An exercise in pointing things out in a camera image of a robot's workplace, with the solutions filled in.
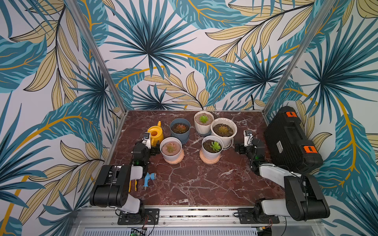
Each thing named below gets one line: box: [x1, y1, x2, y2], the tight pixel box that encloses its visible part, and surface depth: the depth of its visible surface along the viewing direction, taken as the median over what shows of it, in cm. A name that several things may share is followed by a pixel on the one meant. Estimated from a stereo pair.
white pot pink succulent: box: [159, 136, 185, 165], surface depth 90 cm
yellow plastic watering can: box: [147, 120, 164, 148], surface depth 94 cm
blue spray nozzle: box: [143, 172, 157, 191], surface depth 85 cm
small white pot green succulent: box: [199, 135, 224, 165], surface depth 92 cm
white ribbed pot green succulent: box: [193, 110, 215, 137], surface depth 102 cm
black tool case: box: [263, 105, 324, 175], surface depth 78 cm
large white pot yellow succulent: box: [210, 117, 238, 150], surface depth 97 cm
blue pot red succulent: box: [169, 118, 191, 144], surface depth 99 cm
